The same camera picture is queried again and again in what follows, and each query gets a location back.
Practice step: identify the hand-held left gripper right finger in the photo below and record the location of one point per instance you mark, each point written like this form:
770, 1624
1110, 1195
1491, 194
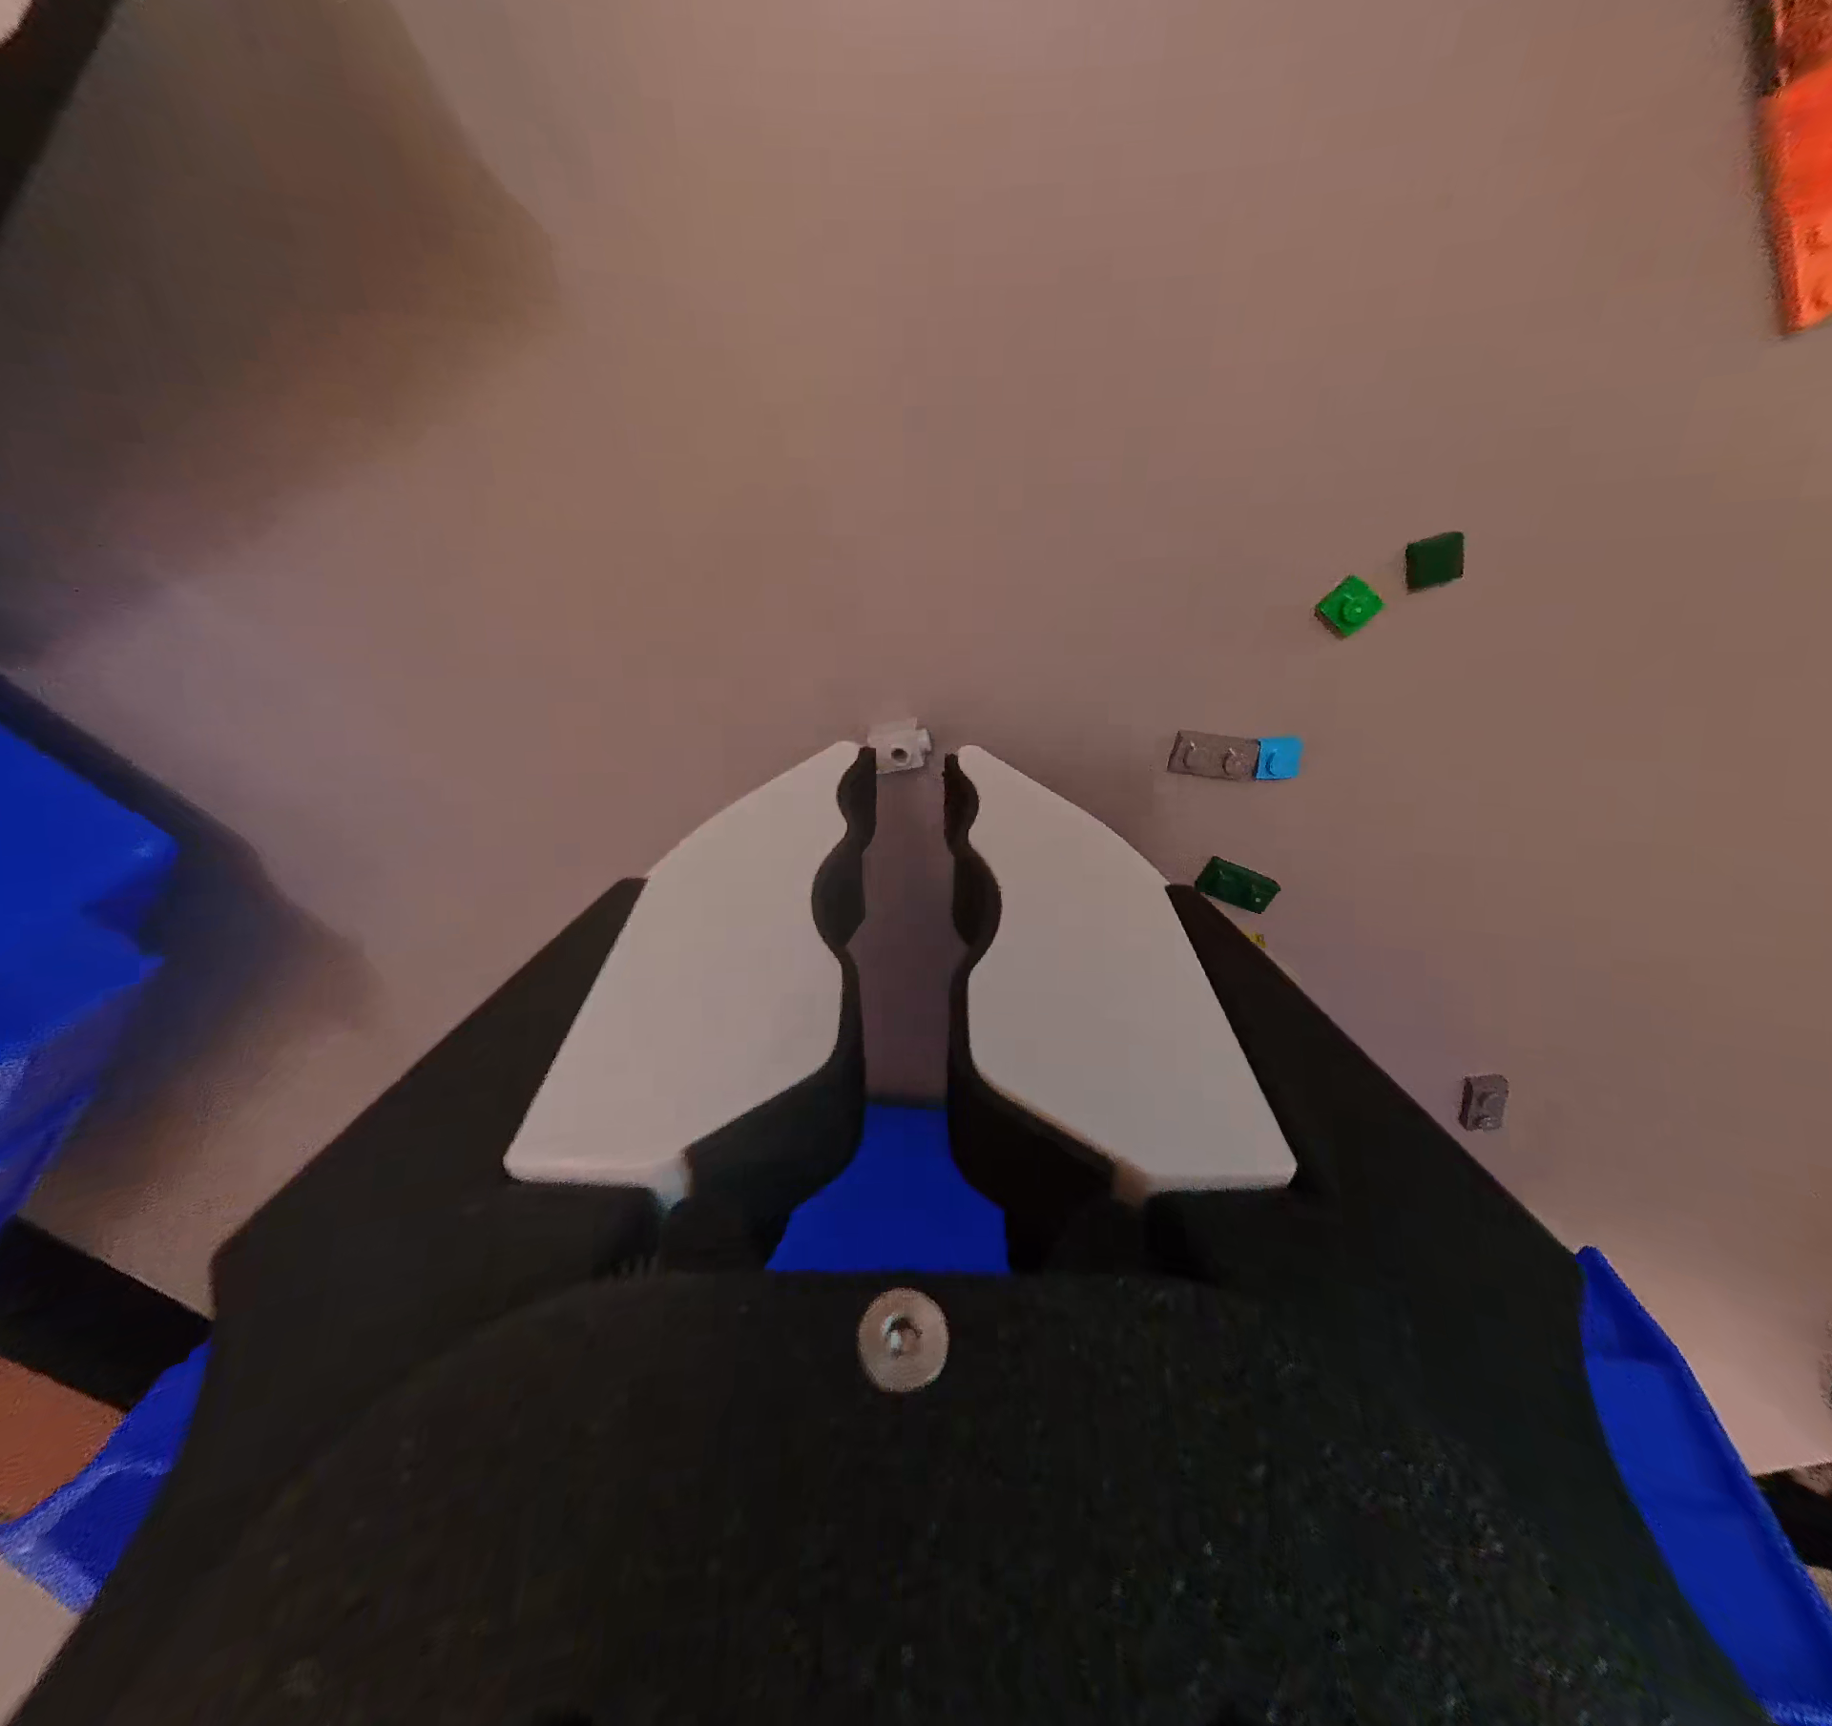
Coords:
1117, 1027

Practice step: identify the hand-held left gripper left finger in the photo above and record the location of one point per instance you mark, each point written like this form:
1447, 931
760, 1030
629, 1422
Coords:
688, 1011

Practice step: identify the group of tiny loose pieces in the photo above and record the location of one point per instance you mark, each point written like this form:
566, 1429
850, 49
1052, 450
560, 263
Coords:
1348, 608

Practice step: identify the blue plastic storage bin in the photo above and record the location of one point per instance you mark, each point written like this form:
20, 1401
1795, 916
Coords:
72, 969

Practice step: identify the grey desk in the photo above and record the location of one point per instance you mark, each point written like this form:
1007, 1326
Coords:
860, 324

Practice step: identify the small light grey brick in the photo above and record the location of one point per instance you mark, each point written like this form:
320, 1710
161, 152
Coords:
900, 752

